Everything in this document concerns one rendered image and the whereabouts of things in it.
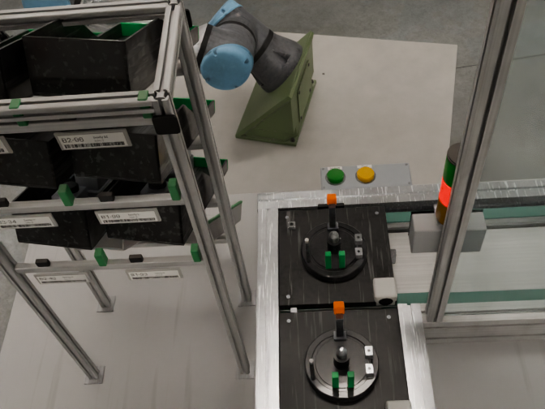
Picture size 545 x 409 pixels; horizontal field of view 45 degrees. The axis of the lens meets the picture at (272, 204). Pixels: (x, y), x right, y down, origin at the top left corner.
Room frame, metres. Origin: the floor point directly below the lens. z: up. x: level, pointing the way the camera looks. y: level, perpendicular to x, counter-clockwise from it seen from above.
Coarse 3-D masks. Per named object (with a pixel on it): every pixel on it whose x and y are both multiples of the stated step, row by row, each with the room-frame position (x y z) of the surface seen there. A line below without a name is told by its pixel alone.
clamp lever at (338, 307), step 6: (336, 306) 0.57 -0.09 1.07; (342, 306) 0.56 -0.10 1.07; (336, 312) 0.56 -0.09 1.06; (342, 312) 0.56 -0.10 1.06; (336, 318) 0.54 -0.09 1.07; (342, 318) 0.54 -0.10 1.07; (336, 324) 0.55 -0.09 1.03; (342, 324) 0.55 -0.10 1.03; (336, 330) 0.54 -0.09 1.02; (342, 330) 0.54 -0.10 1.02; (342, 336) 0.54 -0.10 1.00
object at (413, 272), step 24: (408, 216) 0.83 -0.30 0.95; (408, 240) 0.78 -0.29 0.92; (408, 264) 0.72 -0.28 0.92; (432, 264) 0.71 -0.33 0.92; (408, 288) 0.66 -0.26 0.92; (528, 312) 0.55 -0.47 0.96; (432, 336) 0.56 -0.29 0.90; (456, 336) 0.55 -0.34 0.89; (480, 336) 0.55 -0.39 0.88; (504, 336) 0.54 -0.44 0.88; (528, 336) 0.53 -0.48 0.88
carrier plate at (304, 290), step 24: (288, 216) 0.86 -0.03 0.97; (312, 216) 0.85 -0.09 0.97; (336, 216) 0.84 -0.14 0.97; (360, 216) 0.83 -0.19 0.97; (384, 216) 0.82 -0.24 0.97; (288, 240) 0.79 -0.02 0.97; (384, 240) 0.76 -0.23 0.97; (288, 264) 0.73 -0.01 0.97; (384, 264) 0.70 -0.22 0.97; (288, 288) 0.68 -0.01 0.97; (312, 288) 0.67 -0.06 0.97; (336, 288) 0.66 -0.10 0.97; (360, 288) 0.65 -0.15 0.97
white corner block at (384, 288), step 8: (376, 280) 0.65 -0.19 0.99; (384, 280) 0.65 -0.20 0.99; (392, 280) 0.65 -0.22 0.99; (376, 288) 0.63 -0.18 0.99; (384, 288) 0.63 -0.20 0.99; (392, 288) 0.63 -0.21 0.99; (376, 296) 0.62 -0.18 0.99; (384, 296) 0.61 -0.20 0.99; (392, 296) 0.61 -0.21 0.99; (376, 304) 0.61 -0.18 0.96; (384, 304) 0.61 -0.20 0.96; (392, 304) 0.61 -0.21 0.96
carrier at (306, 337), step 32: (288, 320) 0.60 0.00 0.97; (320, 320) 0.59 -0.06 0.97; (352, 320) 0.58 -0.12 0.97; (384, 320) 0.57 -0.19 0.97; (288, 352) 0.53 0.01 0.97; (320, 352) 0.52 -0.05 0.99; (352, 352) 0.51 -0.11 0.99; (384, 352) 0.51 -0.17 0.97; (288, 384) 0.47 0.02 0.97; (320, 384) 0.45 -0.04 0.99; (352, 384) 0.44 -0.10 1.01; (384, 384) 0.44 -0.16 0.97
